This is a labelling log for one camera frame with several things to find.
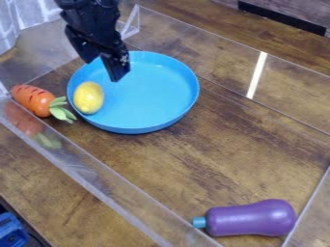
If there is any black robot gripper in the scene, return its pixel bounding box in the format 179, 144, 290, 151
55, 0, 130, 82

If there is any yellow toy lemon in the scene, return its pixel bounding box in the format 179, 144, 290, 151
74, 81, 104, 115

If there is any blue round tray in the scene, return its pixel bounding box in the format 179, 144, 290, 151
67, 51, 200, 134

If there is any orange toy carrot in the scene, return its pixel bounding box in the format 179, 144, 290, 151
11, 84, 76, 124

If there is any blue object at corner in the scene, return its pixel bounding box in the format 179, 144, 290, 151
0, 212, 28, 247

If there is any purple toy eggplant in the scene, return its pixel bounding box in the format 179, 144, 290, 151
192, 199, 297, 236

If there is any clear acrylic enclosure wall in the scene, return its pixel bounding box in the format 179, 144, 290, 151
0, 0, 330, 247

